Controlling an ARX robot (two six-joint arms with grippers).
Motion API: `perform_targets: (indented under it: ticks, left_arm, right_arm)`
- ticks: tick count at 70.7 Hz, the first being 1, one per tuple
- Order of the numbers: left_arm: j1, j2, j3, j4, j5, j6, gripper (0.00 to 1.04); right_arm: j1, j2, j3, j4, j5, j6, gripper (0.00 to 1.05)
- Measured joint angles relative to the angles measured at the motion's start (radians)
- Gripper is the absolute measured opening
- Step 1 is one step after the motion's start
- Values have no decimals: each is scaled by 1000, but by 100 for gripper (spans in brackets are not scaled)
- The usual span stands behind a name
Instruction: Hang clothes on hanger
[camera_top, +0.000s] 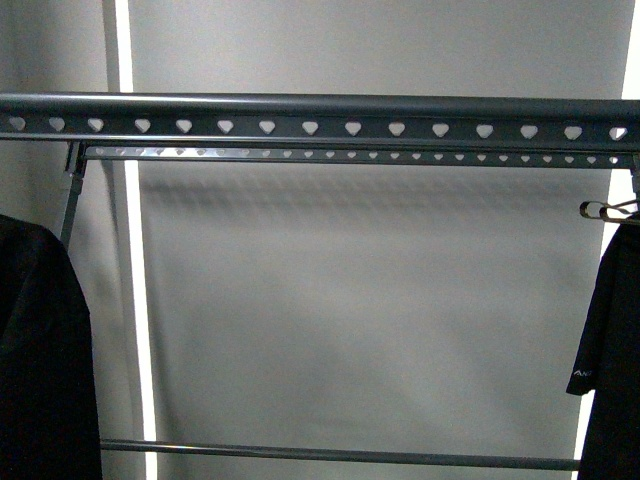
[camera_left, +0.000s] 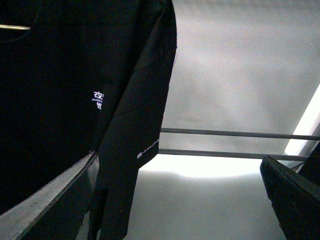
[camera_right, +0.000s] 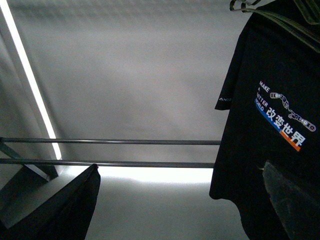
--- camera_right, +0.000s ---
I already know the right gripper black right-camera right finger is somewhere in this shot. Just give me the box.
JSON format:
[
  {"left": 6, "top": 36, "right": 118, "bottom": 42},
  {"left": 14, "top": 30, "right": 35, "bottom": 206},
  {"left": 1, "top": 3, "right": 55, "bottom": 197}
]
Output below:
[{"left": 262, "top": 161, "right": 320, "bottom": 240}]

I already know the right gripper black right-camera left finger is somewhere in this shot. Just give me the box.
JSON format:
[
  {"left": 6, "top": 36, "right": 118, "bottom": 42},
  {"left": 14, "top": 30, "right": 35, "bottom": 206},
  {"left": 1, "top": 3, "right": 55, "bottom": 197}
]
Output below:
[{"left": 0, "top": 164, "right": 101, "bottom": 240}]

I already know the black printed t-shirt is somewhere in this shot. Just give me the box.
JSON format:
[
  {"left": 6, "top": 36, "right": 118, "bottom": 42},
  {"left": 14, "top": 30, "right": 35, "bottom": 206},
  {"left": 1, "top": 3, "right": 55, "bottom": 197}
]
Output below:
[{"left": 209, "top": 13, "right": 320, "bottom": 240}]

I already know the green clothes hanger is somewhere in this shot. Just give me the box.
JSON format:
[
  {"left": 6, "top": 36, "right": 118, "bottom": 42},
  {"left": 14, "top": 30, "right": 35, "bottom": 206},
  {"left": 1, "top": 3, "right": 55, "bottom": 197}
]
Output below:
[{"left": 229, "top": 0, "right": 320, "bottom": 54}]

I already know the lower grey rack rod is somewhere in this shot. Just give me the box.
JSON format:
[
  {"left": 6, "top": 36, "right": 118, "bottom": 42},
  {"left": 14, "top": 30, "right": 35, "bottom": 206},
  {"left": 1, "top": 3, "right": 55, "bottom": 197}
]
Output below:
[{"left": 0, "top": 158, "right": 215, "bottom": 169}]

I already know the grey rack rod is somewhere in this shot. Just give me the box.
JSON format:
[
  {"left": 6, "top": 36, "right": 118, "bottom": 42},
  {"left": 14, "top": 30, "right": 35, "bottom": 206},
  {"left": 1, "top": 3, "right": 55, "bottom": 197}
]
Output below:
[
  {"left": 0, "top": 137, "right": 221, "bottom": 146},
  {"left": 0, "top": 158, "right": 215, "bottom": 169}
]

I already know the upper grey rack rod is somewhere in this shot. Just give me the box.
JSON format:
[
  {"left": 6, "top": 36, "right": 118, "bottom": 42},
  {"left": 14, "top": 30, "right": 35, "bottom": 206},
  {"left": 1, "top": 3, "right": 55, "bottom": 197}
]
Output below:
[{"left": 0, "top": 137, "right": 221, "bottom": 146}]

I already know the grey rack frame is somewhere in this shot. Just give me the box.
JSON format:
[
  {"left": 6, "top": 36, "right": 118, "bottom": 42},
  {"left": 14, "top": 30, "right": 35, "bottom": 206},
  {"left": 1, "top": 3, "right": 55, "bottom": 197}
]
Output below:
[{"left": 0, "top": 136, "right": 60, "bottom": 230}]

